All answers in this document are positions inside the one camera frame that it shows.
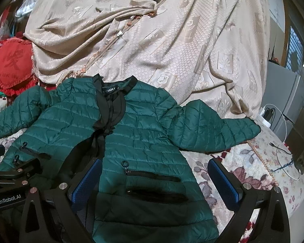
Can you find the beige patterned curtain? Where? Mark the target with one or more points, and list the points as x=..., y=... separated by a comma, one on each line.
x=213, y=50

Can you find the white power strip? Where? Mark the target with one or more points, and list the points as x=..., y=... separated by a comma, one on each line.
x=265, y=116

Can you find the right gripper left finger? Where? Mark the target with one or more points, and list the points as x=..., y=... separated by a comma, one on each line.
x=63, y=214

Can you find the grey refrigerator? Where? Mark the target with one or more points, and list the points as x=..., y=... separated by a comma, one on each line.
x=285, y=93

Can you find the floral red white bedspread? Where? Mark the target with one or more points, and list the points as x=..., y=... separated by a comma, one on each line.
x=257, y=162

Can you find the red embroidered round cushion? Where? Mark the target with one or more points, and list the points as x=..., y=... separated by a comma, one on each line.
x=16, y=66

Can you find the green quilted puffer jacket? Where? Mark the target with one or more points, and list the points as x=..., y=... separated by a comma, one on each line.
x=147, y=190

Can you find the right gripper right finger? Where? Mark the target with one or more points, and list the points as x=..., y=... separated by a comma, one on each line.
x=272, y=224

